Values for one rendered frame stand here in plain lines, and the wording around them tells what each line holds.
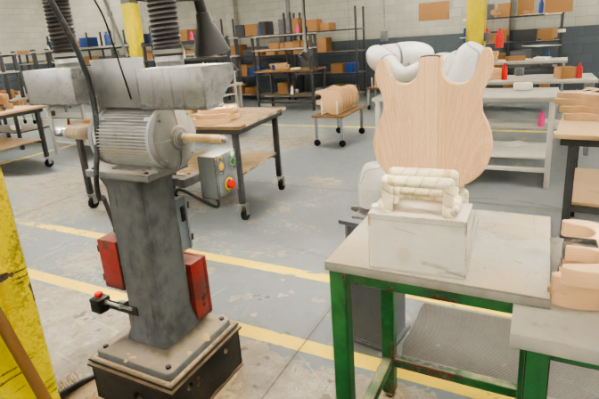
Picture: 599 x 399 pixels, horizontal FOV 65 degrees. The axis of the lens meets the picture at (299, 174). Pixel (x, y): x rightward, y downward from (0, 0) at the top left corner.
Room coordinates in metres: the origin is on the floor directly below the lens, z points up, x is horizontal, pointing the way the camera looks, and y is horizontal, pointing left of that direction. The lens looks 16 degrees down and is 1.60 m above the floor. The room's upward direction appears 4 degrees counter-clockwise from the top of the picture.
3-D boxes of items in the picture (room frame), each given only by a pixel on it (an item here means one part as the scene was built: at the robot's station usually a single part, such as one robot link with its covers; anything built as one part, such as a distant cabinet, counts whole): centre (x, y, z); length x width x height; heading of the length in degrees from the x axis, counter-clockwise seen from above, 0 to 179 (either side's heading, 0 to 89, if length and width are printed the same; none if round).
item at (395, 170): (1.29, -0.35, 1.20); 0.20 x 0.03 x 0.03; 64
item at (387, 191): (1.25, -0.24, 1.15); 0.03 x 0.03 x 0.09
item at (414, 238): (1.26, -0.34, 1.02); 0.27 x 0.15 x 0.17; 65
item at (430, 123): (1.40, -0.41, 1.32); 0.35 x 0.04 x 0.40; 64
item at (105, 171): (1.95, 0.69, 1.11); 0.36 x 0.24 x 0.04; 62
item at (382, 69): (1.45, -0.29, 1.47); 0.07 x 0.04 x 0.09; 64
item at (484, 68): (1.34, -0.52, 1.48); 0.07 x 0.04 x 0.10; 64
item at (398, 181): (1.22, -0.32, 1.20); 0.20 x 0.03 x 0.03; 64
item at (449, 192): (1.18, -0.39, 1.15); 0.03 x 0.03 x 0.09
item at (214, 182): (2.09, 0.44, 0.99); 0.24 x 0.21 x 0.26; 62
